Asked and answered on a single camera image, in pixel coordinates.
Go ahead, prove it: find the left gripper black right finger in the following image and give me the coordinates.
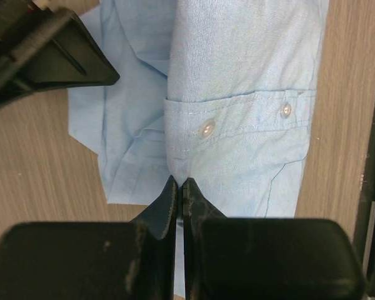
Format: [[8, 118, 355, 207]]
[[182, 179, 366, 299]]

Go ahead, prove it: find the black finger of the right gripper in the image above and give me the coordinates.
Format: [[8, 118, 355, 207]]
[[0, 8, 120, 108]]

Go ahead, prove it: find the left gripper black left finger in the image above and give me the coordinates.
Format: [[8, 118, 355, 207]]
[[0, 178, 178, 299]]

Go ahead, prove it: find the light blue long sleeve shirt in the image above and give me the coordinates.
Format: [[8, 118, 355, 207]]
[[67, 0, 331, 298]]

